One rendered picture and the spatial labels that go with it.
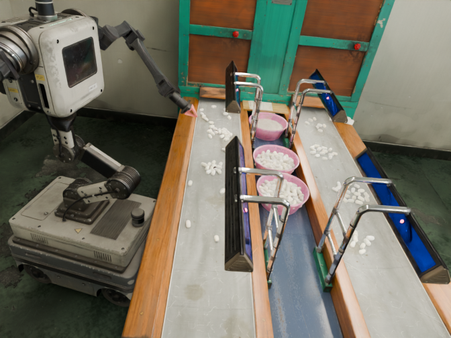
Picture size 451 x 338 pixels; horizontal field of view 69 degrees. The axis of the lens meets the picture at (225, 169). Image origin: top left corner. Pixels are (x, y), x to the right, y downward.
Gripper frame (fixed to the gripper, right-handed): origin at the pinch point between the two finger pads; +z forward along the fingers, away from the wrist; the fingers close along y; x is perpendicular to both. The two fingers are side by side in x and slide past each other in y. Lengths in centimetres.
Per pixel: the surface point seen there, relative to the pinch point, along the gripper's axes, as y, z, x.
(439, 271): -124, 45, -67
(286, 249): -83, 50, -17
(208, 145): -13.8, 14.8, 3.1
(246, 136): -2.6, 30.7, -13.8
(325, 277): -100, 58, -28
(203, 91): 44.4, 2.2, 0.6
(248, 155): -23.8, 31.4, -14.0
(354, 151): -8, 82, -57
